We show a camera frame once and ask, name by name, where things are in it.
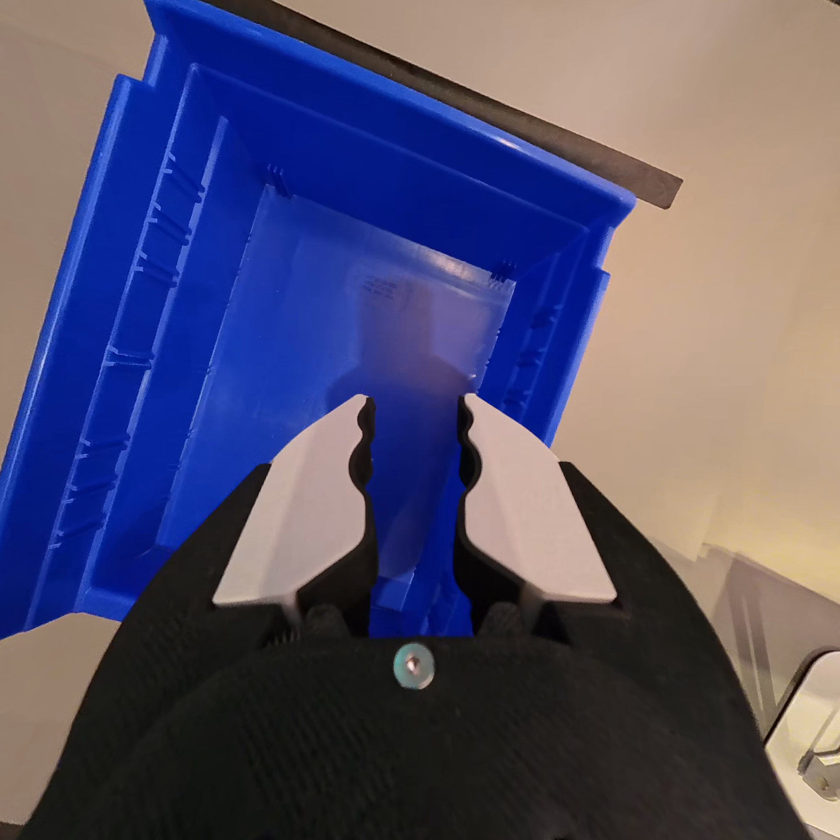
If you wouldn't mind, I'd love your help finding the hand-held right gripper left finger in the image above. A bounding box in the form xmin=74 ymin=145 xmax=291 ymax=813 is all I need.
xmin=211 ymin=394 xmax=380 ymax=626

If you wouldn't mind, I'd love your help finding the blue plastic bin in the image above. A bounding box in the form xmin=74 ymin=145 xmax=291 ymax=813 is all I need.
xmin=0 ymin=0 xmax=639 ymax=641

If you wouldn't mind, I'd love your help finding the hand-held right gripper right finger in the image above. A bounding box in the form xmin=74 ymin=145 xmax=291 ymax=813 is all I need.
xmin=453 ymin=394 xmax=619 ymax=626

